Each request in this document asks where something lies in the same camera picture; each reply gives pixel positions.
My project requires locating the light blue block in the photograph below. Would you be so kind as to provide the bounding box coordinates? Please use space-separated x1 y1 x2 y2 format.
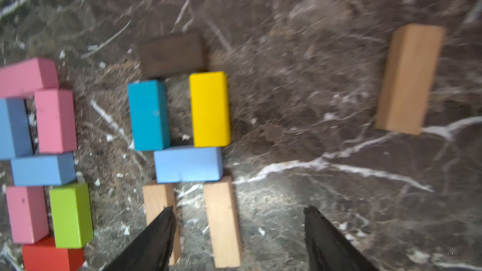
11 153 77 186

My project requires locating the red block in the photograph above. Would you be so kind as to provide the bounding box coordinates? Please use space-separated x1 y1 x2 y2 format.
22 237 85 271

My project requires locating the dark brown block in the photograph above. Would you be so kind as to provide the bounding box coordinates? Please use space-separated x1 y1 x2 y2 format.
138 31 208 79

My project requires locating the pink block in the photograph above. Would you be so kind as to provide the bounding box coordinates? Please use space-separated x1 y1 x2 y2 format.
1 57 60 98
34 89 77 154
6 186 50 244

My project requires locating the green block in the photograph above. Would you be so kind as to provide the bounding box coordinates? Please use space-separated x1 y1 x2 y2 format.
49 183 94 249

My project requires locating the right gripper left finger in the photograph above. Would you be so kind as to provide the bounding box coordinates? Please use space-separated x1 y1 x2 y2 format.
105 207 176 271

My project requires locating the teal block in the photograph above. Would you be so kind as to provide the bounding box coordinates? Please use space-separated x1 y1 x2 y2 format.
128 80 171 151

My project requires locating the pink block top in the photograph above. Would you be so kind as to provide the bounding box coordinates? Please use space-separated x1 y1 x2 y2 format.
1 57 60 98

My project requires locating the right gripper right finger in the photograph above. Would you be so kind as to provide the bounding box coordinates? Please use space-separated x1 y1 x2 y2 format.
303 205 377 271

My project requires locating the wooden block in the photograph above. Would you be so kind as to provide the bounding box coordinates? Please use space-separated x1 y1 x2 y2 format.
203 176 242 268
375 23 446 135
143 179 182 265

